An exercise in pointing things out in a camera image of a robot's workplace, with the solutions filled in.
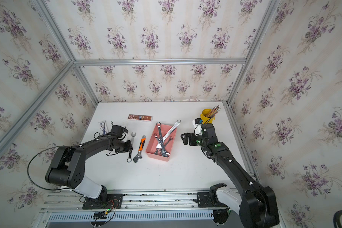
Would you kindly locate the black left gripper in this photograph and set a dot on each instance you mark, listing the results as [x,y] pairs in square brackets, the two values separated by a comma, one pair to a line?
[128,147]

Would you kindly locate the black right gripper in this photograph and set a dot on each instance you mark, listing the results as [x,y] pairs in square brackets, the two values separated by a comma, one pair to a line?
[192,136]

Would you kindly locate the orange handled adjustable wrench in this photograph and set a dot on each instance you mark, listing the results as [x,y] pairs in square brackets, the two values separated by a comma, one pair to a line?
[140,149]

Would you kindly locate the pink plastic storage box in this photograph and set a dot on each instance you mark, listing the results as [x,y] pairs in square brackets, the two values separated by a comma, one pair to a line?
[154,149]

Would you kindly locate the large silver adjustable wrench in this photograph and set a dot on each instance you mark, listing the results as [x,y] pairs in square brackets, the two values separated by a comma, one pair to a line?
[176,124]

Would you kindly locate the long silver combination wrench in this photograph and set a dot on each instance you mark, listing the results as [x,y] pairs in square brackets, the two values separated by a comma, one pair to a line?
[160,139]

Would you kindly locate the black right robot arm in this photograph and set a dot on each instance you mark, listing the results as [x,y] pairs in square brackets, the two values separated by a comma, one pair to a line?
[255,204]

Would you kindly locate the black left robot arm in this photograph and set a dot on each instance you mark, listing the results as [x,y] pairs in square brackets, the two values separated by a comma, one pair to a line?
[68,164]

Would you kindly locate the yellow pencil cup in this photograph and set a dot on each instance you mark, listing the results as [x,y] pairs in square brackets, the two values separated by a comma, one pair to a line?
[206,120]

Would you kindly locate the red rectangular carton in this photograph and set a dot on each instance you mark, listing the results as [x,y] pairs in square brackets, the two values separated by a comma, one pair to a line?
[145,118]

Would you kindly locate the coloured pencils bundle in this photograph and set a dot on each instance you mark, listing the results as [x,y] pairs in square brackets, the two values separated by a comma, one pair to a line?
[212,112]

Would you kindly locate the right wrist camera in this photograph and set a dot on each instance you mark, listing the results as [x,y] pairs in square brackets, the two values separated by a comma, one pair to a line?
[197,125]

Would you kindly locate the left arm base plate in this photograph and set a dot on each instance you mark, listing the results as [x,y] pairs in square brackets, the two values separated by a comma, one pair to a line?
[112,201]

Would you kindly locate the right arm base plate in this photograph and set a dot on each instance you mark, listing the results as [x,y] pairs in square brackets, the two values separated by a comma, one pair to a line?
[209,200]

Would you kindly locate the aluminium mounting rail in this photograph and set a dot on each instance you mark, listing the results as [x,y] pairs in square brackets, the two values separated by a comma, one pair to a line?
[132,200]

